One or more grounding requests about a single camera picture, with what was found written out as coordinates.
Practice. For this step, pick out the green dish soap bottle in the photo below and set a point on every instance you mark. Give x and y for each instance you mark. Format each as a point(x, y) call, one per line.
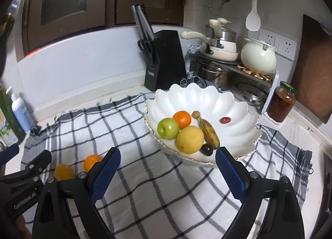
point(9, 122)

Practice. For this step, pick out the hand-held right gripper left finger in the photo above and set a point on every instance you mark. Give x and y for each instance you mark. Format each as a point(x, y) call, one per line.
point(106, 176)

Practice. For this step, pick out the glass jar of sauce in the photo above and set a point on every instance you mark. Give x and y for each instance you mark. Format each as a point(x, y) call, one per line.
point(281, 104)

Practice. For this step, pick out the green apple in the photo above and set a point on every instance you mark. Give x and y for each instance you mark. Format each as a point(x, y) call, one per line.
point(168, 128)

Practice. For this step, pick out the dark patterned cloth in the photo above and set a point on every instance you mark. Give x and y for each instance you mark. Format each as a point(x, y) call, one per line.
point(197, 81)

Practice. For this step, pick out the spotted yellow banana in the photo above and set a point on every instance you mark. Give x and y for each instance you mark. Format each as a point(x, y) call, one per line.
point(210, 132)

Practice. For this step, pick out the orange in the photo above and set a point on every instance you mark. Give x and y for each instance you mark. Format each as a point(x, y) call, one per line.
point(182, 119)
point(90, 162)

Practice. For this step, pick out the brown cutting board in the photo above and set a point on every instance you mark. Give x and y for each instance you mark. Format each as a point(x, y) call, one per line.
point(313, 70)

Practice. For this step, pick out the wooden bead trivet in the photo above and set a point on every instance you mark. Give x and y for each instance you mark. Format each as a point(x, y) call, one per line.
point(259, 75)

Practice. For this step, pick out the glass pot lid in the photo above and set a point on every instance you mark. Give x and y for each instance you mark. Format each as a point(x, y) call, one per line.
point(251, 94)

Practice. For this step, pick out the black kitchen scissors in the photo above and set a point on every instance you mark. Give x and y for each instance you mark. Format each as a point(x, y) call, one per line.
point(149, 49)

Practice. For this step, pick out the yellow lemon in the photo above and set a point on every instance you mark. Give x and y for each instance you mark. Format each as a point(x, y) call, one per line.
point(189, 139)

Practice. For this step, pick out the white black checked cloth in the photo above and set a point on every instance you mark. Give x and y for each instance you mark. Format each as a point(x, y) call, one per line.
point(155, 189)

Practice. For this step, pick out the white rice paddle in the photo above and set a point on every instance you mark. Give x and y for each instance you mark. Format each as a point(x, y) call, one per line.
point(253, 22)

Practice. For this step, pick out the white round kettle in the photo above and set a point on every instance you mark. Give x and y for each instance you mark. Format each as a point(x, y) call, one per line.
point(258, 57)

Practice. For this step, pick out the white shell-shaped bowl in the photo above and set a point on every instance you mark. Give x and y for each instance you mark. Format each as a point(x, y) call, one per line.
point(220, 99)

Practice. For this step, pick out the dark plum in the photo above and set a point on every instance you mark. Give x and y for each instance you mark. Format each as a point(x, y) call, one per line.
point(207, 149)

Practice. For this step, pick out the steel kitchen shelf rack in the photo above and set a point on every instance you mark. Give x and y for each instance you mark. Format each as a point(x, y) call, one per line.
point(271, 94)

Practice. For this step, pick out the white wall socket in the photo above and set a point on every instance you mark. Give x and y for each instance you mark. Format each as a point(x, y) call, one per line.
point(286, 47)
point(268, 38)

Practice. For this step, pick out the large steel pot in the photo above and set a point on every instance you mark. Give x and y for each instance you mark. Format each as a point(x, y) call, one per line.
point(214, 74)

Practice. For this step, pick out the person's left hand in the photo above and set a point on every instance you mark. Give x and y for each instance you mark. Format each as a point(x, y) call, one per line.
point(22, 228)

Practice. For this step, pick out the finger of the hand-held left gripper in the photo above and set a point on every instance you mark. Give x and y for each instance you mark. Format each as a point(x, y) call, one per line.
point(39, 161)
point(9, 152)

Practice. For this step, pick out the blue pump bottle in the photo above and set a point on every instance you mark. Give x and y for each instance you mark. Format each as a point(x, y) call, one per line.
point(22, 114)

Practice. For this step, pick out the yellow mango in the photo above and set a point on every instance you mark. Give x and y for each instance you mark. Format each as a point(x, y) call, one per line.
point(63, 171)

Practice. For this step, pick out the black knife block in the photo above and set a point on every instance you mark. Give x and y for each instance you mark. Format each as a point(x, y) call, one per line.
point(167, 60)

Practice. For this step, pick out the cream frying pan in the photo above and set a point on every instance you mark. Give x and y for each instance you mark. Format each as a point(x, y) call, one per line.
point(223, 55)

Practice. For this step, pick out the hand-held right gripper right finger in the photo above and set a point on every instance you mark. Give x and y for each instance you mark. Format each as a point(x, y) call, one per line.
point(230, 174)

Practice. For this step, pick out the steel pot with lid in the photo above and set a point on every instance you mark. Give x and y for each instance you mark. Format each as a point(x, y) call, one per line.
point(228, 34)

